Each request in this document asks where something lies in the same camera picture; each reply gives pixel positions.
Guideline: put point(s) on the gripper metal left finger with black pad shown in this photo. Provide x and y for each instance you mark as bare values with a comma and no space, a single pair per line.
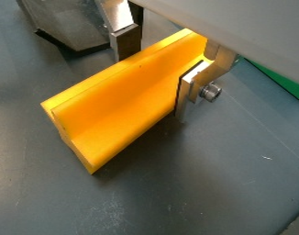
124,31

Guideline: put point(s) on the green foam shape-sorter block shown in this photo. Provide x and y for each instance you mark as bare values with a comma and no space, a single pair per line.
284,82

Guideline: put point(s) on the yellow star-shaped prism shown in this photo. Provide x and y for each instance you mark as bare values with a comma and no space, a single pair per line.
105,111

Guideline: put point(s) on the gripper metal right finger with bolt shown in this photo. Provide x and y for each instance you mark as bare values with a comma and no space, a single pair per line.
196,80

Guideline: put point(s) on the black curved fixture stand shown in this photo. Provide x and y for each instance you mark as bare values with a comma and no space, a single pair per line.
70,23

